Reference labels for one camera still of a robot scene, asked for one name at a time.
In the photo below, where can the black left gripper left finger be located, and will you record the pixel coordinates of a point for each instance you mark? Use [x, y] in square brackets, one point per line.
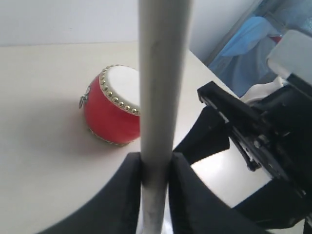
[114, 210]

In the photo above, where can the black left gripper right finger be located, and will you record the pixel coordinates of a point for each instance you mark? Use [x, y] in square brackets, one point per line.
[195, 209]

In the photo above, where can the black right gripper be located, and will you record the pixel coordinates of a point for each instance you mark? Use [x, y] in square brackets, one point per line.
[275, 135]

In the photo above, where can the white wooden drumstick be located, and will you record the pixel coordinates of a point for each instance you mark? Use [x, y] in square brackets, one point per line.
[164, 32]

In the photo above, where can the small red drum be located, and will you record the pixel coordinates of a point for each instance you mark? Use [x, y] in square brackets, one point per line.
[111, 105]

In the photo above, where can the blue white cloth background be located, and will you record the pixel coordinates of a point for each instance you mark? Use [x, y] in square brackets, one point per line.
[239, 60]

